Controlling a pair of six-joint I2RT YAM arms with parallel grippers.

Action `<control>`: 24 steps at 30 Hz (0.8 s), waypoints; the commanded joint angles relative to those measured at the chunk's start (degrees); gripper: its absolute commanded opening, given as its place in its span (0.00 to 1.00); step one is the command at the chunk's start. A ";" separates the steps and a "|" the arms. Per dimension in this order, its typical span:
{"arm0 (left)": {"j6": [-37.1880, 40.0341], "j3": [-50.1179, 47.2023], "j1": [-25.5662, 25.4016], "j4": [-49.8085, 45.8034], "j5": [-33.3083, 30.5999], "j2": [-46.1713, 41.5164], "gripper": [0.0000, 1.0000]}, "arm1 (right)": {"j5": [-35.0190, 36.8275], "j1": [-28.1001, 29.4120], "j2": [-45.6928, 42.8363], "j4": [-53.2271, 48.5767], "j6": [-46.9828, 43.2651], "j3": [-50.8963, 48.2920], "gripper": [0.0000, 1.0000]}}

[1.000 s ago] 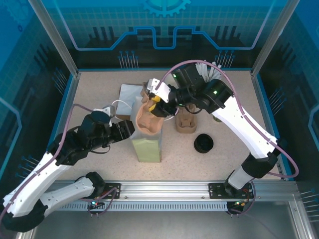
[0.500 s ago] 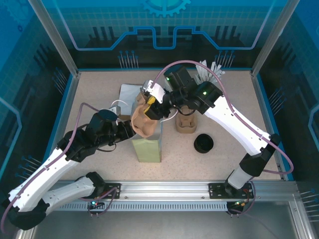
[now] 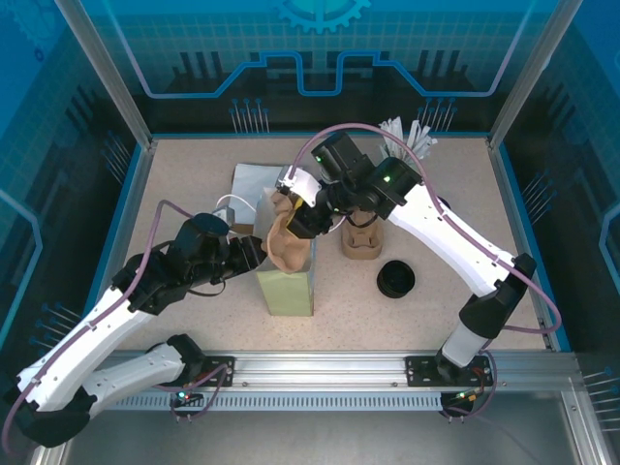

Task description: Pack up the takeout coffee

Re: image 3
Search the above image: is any brown cardboard cup carrier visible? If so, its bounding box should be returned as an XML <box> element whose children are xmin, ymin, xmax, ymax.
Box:
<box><xmin>265</xmin><ymin>191</ymin><xmax>311</xmax><ymax>275</ymax></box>

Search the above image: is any green paper gift bag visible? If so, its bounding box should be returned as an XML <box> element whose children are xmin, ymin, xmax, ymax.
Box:
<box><xmin>216</xmin><ymin>187</ymin><xmax>348</xmax><ymax>319</ymax></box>

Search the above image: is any white napkin stack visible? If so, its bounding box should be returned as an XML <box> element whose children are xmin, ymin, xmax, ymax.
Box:
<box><xmin>231</xmin><ymin>163</ymin><xmax>285</xmax><ymax>232</ymax></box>

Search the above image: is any stack of black lids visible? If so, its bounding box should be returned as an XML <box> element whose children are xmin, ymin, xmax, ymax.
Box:
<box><xmin>376</xmin><ymin>260</ymin><xmax>419</xmax><ymax>299</ymax></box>

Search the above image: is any blue printed backdrop panel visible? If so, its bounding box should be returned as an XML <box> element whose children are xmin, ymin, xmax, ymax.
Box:
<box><xmin>55</xmin><ymin>0</ymin><xmax>568</xmax><ymax>135</ymax></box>

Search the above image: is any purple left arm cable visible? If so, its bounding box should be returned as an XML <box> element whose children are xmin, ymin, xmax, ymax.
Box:
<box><xmin>1</xmin><ymin>201</ymin><xmax>202</xmax><ymax>459</ymax></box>

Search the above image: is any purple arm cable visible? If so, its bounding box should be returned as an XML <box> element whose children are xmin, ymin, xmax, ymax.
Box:
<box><xmin>1</xmin><ymin>201</ymin><xmax>202</xmax><ymax>459</ymax></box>
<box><xmin>289</xmin><ymin>123</ymin><xmax>564</xmax><ymax>335</ymax></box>

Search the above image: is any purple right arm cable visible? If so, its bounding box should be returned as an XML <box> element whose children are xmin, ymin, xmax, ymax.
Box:
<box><xmin>289</xmin><ymin>123</ymin><xmax>564</xmax><ymax>335</ymax></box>

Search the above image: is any black left mount plate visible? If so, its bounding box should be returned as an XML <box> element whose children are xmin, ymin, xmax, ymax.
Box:
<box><xmin>193</xmin><ymin>356</ymin><xmax>237</xmax><ymax>388</ymax></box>

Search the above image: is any black mount plate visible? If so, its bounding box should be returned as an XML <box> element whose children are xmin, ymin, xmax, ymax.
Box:
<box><xmin>404</xmin><ymin>356</ymin><xmax>495</xmax><ymax>388</ymax></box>
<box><xmin>193</xmin><ymin>356</ymin><xmax>237</xmax><ymax>388</ymax></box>

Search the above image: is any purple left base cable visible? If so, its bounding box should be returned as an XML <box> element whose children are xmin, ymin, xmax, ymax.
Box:
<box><xmin>159</xmin><ymin>360</ymin><xmax>237</xmax><ymax>422</ymax></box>

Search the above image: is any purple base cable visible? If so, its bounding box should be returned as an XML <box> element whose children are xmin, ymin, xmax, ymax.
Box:
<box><xmin>443</xmin><ymin>353</ymin><xmax>500</xmax><ymax>422</ymax></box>
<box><xmin>159</xmin><ymin>360</ymin><xmax>237</xmax><ymax>422</ymax></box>

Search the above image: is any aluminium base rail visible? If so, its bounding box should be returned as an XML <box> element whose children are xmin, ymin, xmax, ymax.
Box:
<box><xmin>62</xmin><ymin>349</ymin><xmax>577</xmax><ymax>389</ymax></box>

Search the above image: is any grey slotted cable duct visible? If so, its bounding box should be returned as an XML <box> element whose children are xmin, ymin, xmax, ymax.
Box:
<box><xmin>104</xmin><ymin>390</ymin><xmax>445</xmax><ymax>412</ymax></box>

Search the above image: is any black right mount plate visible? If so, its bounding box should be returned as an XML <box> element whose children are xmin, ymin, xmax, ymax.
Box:
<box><xmin>404</xmin><ymin>356</ymin><xmax>495</xmax><ymax>388</ymax></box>

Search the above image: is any aluminium frame post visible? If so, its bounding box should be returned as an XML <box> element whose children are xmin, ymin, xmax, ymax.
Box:
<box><xmin>53</xmin><ymin>0</ymin><xmax>159</xmax><ymax>154</ymax></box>
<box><xmin>486</xmin><ymin>0</ymin><xmax>582</xmax><ymax>151</ymax></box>

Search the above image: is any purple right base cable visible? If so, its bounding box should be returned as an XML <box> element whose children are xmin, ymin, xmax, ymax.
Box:
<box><xmin>443</xmin><ymin>353</ymin><xmax>500</xmax><ymax>422</ymax></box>

